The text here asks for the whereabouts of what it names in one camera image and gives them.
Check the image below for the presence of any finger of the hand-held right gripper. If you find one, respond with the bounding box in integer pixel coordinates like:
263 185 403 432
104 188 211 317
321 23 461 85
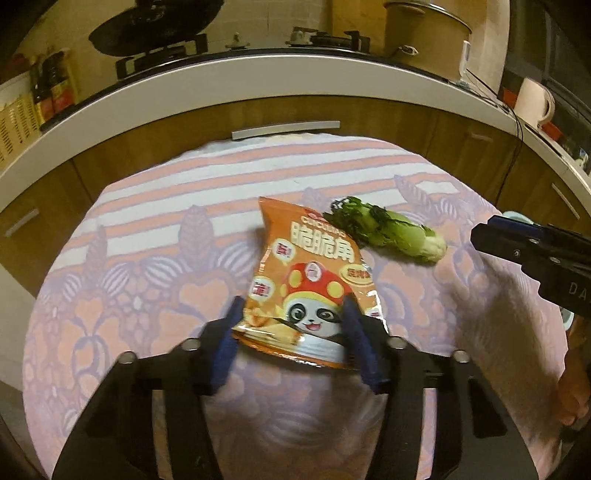
488 213 550 232
470 224 546 274

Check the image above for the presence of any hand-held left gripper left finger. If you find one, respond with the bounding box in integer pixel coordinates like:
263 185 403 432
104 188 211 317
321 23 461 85
53 295 246 480

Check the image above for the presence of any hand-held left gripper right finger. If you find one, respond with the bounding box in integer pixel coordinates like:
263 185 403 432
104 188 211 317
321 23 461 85
344 301 539 480

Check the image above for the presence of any light blue plastic basket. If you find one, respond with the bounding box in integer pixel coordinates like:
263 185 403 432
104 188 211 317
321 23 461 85
502 210 576 330

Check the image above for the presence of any green bok choy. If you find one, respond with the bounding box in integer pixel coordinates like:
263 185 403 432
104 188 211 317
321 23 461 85
322 196 448 264

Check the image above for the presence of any orange snack packet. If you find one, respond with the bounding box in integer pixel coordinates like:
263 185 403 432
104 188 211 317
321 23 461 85
231 196 389 370

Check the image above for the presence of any person's right hand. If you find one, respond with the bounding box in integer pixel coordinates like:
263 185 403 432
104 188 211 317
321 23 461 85
556 351 591 428

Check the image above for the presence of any floral pink tablecloth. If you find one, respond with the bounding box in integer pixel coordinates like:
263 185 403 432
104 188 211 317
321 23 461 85
22 134 571 480

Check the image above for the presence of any white electric kettle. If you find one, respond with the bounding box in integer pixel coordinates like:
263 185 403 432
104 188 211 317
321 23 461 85
513 78 556 131

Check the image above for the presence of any large metal pot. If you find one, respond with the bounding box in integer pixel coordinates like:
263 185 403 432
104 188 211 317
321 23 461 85
383 0 474 80

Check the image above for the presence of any wooden kitchen cabinet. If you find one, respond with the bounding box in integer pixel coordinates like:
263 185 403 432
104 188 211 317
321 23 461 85
0 53 591 296

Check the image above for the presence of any black gas stove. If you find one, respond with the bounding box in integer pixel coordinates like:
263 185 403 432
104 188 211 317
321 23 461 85
111 30 379 80

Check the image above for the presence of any yellow plastic basket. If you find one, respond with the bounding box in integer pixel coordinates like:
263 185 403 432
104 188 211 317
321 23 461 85
0 74 40 168

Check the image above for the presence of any black wok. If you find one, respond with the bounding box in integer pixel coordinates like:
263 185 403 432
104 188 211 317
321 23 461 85
89 0 227 59

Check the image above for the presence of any black cable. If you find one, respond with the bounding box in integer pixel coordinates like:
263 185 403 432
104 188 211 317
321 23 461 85
464 69 525 195

